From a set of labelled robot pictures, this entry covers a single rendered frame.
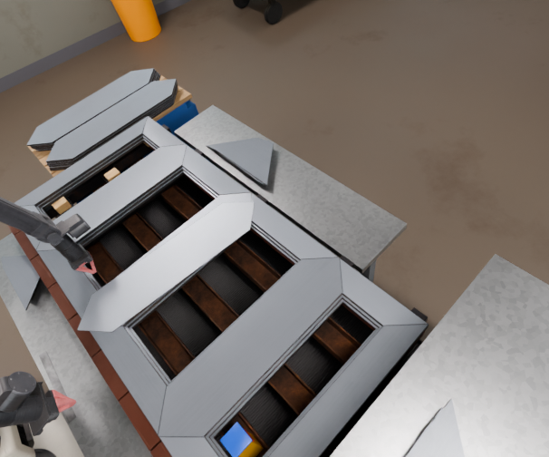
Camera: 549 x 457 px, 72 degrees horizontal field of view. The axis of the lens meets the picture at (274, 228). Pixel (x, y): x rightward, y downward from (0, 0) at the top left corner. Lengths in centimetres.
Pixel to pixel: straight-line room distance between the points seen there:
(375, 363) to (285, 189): 80
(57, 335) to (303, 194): 110
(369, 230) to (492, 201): 132
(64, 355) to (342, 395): 102
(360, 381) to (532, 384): 40
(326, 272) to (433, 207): 139
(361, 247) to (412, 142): 159
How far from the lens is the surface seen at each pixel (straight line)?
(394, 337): 117
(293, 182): 161
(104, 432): 147
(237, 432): 109
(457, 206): 256
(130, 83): 233
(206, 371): 119
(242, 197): 147
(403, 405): 92
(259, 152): 171
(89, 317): 143
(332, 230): 145
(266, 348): 116
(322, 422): 111
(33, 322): 179
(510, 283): 108
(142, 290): 138
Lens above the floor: 195
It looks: 54 degrees down
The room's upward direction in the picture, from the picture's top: 14 degrees counter-clockwise
